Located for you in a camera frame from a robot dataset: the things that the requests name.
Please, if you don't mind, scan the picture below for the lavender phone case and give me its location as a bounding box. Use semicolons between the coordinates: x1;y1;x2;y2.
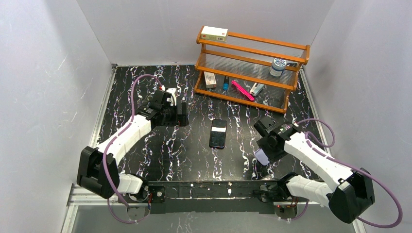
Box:
254;148;270;166

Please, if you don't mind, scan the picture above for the pink-edged black smartphone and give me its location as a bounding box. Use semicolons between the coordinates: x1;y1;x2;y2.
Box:
209;119;227;149

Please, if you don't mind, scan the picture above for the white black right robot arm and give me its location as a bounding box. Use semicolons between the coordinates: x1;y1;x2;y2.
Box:
254;116;375;223

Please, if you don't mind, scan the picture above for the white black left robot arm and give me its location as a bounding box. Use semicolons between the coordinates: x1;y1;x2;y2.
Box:
76;88;189;199

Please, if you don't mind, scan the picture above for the pink comb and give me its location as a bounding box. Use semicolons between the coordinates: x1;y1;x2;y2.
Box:
231;80;255;101

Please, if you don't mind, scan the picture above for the small white staple box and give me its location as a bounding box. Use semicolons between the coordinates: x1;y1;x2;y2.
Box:
204;71;217;89

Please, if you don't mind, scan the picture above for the white teal stapler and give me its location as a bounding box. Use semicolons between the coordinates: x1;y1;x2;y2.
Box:
249;83;265;97

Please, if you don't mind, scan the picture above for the blue black marker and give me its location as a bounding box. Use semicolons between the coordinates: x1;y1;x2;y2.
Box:
223;76;230;91

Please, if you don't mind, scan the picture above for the orange wooden shelf rack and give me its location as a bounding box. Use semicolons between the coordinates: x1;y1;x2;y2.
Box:
194;26;310;114

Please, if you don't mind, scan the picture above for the blue white round jar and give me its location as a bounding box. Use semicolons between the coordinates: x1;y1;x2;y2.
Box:
270;58;287;77

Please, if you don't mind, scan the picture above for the white green box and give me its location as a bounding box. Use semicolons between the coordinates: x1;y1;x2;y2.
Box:
200;26;228;42

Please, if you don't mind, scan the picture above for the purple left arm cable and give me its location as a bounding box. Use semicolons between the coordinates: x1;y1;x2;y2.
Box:
102;74;165;224

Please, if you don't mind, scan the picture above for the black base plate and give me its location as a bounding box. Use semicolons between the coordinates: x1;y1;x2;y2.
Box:
117;182;308;216

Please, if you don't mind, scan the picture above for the aluminium rail frame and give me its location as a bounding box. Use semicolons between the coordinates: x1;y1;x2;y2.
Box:
61;64;368;233

